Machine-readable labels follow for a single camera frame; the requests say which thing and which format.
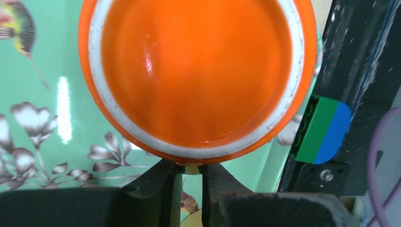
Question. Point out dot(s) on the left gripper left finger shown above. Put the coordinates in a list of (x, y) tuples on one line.
[(152, 200)]

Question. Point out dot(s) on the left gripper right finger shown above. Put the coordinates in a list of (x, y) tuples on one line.
[(228, 203)]

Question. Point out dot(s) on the orange mug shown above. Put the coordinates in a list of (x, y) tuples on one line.
[(198, 81)]

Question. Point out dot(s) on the yellow mug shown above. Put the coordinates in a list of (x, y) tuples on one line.
[(193, 220)]

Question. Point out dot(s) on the green floral tray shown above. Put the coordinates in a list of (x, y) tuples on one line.
[(52, 135)]

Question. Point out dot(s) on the blue green toy block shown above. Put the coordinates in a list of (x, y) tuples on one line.
[(322, 130)]

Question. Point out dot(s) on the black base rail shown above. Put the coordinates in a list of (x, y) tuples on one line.
[(361, 68)]

